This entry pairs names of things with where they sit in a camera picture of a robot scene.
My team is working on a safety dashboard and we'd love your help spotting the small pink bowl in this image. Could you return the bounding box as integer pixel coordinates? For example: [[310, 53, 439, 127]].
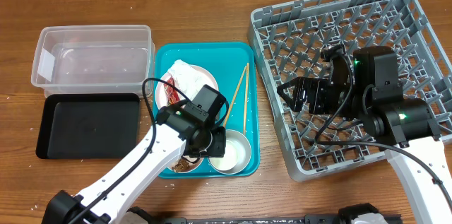
[[168, 156, 203, 174]]

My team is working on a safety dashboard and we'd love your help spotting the white paper cup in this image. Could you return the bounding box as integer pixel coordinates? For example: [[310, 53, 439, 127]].
[[222, 140, 243, 170]]

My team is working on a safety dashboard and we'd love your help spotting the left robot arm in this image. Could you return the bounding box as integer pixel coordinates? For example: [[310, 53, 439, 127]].
[[42, 85, 229, 223]]

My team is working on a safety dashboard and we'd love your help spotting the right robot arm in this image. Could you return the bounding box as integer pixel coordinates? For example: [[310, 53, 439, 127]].
[[277, 44, 451, 223]]

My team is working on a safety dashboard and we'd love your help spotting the grey dishwasher rack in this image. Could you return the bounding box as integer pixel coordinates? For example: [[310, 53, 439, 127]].
[[248, 0, 451, 182]]

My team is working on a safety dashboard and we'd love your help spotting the left wooden chopstick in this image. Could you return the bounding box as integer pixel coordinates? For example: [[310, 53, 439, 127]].
[[223, 64, 248, 127]]

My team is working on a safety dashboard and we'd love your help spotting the wooden chopstick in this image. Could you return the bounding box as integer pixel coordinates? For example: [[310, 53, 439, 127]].
[[223, 64, 248, 127], [243, 63, 249, 135]]

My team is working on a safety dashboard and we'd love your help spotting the right wooden chopstick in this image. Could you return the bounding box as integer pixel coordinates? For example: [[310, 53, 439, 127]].
[[243, 63, 249, 135]]

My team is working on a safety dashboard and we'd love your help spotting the teal serving tray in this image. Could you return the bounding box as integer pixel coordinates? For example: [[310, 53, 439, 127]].
[[153, 42, 261, 177]]

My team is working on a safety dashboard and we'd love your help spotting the grey metal bowl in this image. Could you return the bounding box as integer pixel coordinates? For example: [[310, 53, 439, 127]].
[[208, 129, 251, 175]]

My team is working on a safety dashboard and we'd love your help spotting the large white plate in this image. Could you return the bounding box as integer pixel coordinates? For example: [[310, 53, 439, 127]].
[[154, 64, 219, 109]]

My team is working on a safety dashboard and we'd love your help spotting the crumpled white napkin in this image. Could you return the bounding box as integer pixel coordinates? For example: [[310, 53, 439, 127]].
[[167, 59, 208, 100]]

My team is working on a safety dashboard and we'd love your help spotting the red snack wrapper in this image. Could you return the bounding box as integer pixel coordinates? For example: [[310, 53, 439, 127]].
[[164, 76, 180, 105]]

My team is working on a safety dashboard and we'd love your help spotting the brown food scrap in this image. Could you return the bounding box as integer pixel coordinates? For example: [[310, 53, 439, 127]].
[[171, 159, 193, 173]]

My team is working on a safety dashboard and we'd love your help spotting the black plastic tray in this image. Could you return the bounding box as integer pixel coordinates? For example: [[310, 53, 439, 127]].
[[35, 93, 141, 159]]

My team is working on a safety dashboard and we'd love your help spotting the clear plastic bin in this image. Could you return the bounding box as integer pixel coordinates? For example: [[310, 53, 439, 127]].
[[30, 25, 155, 96]]

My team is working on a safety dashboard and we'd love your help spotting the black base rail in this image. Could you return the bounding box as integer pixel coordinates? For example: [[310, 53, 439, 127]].
[[126, 202, 403, 224]]

